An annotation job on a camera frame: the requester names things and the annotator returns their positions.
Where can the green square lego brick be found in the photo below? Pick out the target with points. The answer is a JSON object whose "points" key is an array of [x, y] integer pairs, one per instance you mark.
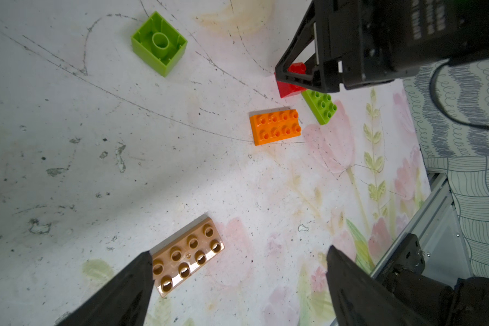
{"points": [[159, 44]]}

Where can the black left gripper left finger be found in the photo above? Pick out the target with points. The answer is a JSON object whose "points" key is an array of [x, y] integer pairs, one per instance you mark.
{"points": [[122, 301]]}

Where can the green long lego brick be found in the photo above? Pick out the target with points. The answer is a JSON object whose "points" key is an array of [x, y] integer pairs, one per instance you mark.
{"points": [[321, 105]]}

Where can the orange 2x4 lego plate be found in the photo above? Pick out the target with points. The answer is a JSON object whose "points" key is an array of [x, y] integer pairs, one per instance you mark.
{"points": [[275, 126]]}

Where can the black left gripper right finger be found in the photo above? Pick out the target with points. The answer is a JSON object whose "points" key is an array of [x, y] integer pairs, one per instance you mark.
{"points": [[359, 300]]}

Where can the tan 2x4 lego plate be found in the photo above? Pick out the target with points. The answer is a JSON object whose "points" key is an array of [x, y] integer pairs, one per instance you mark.
{"points": [[179, 256]]}

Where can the red square lego brick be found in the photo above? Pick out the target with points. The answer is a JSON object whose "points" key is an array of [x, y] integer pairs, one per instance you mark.
{"points": [[286, 89]]}

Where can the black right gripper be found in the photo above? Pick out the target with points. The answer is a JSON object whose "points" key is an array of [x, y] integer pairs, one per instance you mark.
{"points": [[356, 44]]}

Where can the aluminium front rail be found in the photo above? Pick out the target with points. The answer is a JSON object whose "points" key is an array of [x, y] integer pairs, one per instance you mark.
{"points": [[424, 228]]}

